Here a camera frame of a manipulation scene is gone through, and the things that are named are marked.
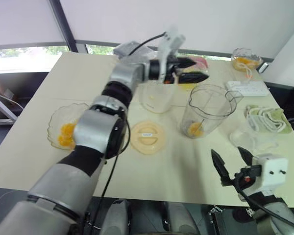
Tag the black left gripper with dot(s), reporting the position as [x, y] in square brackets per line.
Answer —
[174, 69]

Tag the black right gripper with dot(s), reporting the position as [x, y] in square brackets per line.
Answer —
[242, 178]

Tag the clear blender jar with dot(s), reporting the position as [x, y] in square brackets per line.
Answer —
[210, 98]

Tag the cream blender lid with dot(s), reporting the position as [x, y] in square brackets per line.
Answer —
[147, 143]

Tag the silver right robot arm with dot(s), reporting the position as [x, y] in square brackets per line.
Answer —
[276, 215]

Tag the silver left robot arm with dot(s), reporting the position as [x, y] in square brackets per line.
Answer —
[93, 127]

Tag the cream blender base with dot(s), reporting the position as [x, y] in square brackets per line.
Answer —
[158, 100]

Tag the orange segment in jar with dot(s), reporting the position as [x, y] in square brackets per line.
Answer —
[196, 129]

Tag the pink flat packet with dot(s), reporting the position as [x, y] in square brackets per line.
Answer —
[202, 63]

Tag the clear cup of orange juice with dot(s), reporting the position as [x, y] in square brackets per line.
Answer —
[188, 87]

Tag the shallow clear glass bowl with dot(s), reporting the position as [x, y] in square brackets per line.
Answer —
[250, 139]

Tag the silver metal clamp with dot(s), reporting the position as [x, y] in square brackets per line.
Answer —
[215, 209]

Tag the black cap with print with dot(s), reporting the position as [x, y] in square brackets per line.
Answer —
[242, 215]

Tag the small glass bowl with oranges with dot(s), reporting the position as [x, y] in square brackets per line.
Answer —
[246, 60]

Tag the white power strip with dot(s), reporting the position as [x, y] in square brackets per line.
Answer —
[247, 88]

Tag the grey zip bag packet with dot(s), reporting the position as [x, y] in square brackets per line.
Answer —
[126, 49]

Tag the light green cloth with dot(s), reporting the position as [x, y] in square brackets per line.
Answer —
[281, 113]

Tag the small black and silver device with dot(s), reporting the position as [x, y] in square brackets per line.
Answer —
[264, 67]

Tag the grey rounded shape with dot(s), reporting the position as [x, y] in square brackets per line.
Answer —
[182, 218]
[117, 218]

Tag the large clear glass bowl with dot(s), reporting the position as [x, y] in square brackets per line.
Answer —
[56, 117]

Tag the white metal stand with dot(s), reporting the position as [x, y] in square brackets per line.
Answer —
[2, 107]

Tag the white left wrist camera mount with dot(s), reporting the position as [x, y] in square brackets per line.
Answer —
[165, 51]

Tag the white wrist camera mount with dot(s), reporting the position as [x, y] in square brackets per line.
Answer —
[165, 51]
[274, 171]

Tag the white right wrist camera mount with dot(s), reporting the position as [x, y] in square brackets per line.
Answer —
[274, 171]

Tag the dark window frame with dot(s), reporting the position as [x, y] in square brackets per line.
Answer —
[63, 24]

